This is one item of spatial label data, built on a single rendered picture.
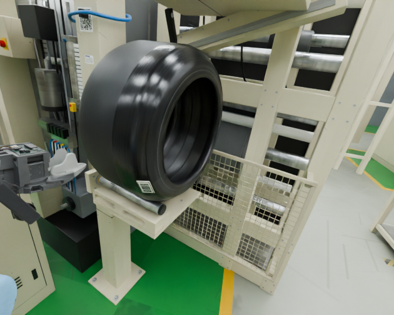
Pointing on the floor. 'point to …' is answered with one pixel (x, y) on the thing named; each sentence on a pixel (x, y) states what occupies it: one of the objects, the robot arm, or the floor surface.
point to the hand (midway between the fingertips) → (80, 168)
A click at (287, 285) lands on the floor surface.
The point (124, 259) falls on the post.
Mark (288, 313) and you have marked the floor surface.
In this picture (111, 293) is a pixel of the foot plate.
